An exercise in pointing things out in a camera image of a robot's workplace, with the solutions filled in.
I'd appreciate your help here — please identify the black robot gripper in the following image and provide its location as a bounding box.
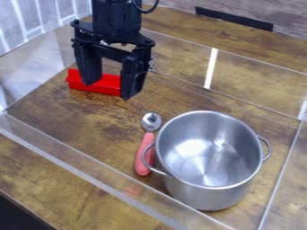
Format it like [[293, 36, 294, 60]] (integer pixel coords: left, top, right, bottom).
[[70, 0, 156, 100]]

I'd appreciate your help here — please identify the pink handled metal spoon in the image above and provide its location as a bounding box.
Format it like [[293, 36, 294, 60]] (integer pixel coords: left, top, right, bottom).
[[134, 112, 161, 176]]

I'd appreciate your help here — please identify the stainless steel pot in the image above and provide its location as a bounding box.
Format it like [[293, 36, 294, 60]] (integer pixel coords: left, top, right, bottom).
[[145, 111, 272, 211]]

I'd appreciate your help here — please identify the red plastic block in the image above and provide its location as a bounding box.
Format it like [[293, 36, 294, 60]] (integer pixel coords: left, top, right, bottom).
[[65, 68, 121, 96]]

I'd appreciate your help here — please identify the clear acrylic barrier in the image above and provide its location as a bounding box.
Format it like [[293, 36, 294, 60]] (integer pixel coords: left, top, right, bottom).
[[0, 19, 307, 230]]

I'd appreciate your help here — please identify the black cable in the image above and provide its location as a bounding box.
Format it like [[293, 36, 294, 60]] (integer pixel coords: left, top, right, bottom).
[[130, 0, 160, 14]]

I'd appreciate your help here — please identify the black strip on wall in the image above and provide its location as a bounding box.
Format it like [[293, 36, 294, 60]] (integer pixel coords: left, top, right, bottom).
[[194, 6, 273, 31]]

